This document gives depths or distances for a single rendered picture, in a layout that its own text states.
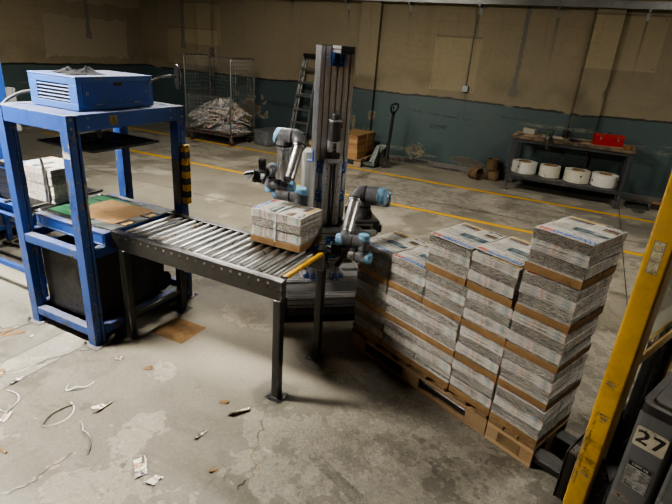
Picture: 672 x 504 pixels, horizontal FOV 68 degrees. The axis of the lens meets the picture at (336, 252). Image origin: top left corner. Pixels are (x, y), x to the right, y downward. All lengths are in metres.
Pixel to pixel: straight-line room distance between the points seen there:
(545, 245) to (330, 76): 1.99
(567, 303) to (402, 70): 7.94
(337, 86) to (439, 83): 6.17
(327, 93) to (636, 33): 6.51
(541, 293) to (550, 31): 7.26
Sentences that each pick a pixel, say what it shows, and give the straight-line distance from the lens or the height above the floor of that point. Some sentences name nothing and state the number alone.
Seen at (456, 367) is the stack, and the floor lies 0.32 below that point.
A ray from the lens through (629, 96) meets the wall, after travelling 9.46.
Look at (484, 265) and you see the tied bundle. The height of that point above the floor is 1.00.
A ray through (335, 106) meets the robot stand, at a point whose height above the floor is 1.62.
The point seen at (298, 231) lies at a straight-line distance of 3.07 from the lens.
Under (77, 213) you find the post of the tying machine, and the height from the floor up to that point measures 0.97.
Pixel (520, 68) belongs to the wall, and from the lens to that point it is 9.53.
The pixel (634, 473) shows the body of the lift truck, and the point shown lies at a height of 0.45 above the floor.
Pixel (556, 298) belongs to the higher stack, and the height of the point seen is 0.99.
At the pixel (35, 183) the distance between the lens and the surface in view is 4.36.
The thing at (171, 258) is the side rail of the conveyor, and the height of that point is 0.74.
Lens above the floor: 2.01
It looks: 22 degrees down
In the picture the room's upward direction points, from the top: 4 degrees clockwise
